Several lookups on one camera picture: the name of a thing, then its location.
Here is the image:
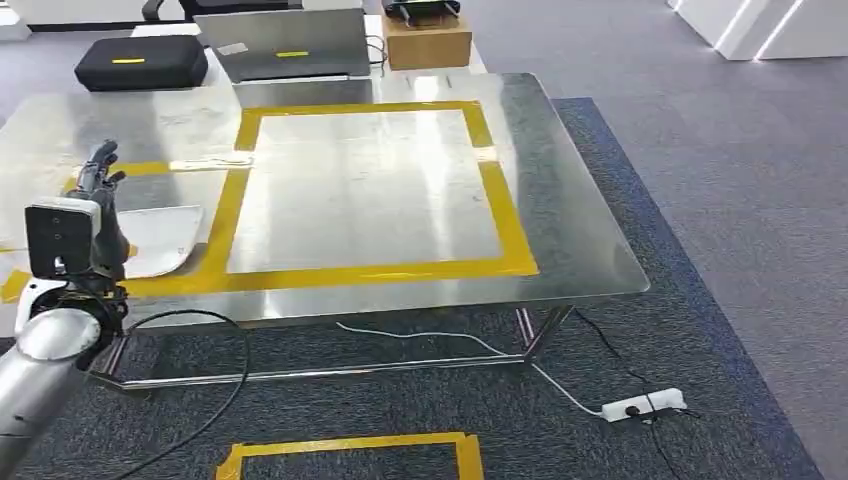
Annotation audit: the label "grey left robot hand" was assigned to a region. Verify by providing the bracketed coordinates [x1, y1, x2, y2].
[62, 139, 132, 285]

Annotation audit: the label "white desk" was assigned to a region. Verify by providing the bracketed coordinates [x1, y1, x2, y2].
[131, 13, 489, 86]

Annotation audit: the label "pale metal sheet part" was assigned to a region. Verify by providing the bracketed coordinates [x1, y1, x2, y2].
[113, 204, 206, 281]

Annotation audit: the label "thick black cable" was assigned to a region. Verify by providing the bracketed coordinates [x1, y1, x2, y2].
[104, 309, 252, 480]

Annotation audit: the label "steel table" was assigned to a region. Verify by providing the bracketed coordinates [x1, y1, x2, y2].
[0, 71, 652, 393]

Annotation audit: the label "black device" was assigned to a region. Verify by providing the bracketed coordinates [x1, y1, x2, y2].
[381, 0, 462, 28]

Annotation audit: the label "white tape piece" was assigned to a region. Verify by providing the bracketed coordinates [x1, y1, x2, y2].
[168, 151, 257, 173]

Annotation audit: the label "silver metal case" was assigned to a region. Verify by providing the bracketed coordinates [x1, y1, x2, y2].
[193, 7, 373, 85]

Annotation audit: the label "cardboard box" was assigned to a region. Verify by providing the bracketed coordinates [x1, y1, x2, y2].
[380, 13, 474, 72]

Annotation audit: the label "white partition blocks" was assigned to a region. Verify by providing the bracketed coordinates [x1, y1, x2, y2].
[665, 0, 848, 63]

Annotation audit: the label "thin black cable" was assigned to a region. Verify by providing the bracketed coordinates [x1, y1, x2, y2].
[572, 307, 702, 480]

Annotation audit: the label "yellow tape frame on table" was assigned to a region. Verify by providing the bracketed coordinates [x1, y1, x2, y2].
[122, 99, 541, 299]

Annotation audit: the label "yellow tape strip on table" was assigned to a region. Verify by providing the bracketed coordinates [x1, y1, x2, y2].
[61, 160, 175, 195]

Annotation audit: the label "white power strip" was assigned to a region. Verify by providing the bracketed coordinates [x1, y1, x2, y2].
[600, 387, 688, 425]

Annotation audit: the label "white cable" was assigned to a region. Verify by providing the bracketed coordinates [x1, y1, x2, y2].
[335, 321, 608, 419]

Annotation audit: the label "black carrying case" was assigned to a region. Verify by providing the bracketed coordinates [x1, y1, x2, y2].
[73, 34, 210, 93]

